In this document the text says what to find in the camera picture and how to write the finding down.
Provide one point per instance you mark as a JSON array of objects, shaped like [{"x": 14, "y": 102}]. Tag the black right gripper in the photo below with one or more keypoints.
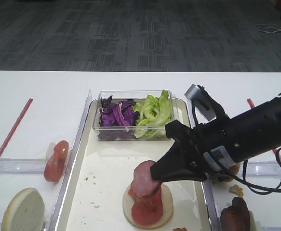
[{"x": 221, "y": 141}]

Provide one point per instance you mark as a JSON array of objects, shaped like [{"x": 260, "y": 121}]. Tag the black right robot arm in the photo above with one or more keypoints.
[{"x": 260, "y": 127}]

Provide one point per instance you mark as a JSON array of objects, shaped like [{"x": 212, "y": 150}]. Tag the green lettuce leaves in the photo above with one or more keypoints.
[{"x": 154, "y": 114}]

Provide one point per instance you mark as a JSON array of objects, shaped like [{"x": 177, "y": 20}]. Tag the tomato slices on bun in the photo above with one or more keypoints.
[{"x": 147, "y": 211}]

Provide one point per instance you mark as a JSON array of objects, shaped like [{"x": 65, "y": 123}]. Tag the tomato slices in rack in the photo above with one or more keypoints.
[{"x": 55, "y": 166}]

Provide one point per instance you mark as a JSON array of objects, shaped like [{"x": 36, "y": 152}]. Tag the white tomato pusher block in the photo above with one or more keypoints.
[{"x": 50, "y": 151}]

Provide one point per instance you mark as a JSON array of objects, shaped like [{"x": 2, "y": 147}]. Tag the purple cabbage leaves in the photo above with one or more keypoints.
[{"x": 122, "y": 114}]

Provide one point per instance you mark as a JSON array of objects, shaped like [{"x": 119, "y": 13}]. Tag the sesame bun half front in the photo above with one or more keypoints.
[{"x": 222, "y": 175}]

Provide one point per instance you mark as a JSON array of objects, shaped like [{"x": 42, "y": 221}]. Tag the clear plastic salad container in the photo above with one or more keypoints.
[{"x": 125, "y": 133}]

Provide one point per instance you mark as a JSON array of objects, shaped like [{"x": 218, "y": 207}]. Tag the bottom bun on tray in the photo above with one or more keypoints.
[{"x": 168, "y": 207}]

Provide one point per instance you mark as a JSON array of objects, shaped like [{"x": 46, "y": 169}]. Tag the brown crumb on table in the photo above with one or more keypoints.
[{"x": 237, "y": 190}]

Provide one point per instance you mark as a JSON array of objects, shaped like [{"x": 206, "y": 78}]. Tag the brown crumb on tray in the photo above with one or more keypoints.
[{"x": 180, "y": 229}]

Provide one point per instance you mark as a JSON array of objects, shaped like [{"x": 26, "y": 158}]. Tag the white bun half left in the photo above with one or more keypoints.
[{"x": 25, "y": 212}]

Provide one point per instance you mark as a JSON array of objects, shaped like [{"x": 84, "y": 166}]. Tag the red left shelf strip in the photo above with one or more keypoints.
[{"x": 15, "y": 126}]

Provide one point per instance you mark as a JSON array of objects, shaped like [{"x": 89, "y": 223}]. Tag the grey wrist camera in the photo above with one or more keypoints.
[{"x": 196, "y": 94}]

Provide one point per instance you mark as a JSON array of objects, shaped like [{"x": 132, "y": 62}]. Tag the clear bun pusher rail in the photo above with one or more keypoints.
[{"x": 261, "y": 169}]

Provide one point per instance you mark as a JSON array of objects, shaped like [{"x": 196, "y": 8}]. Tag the clear left divider wall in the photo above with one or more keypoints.
[{"x": 59, "y": 218}]

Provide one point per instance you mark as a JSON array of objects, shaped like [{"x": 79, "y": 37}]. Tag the clear tomato pusher rail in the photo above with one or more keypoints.
[{"x": 22, "y": 166}]

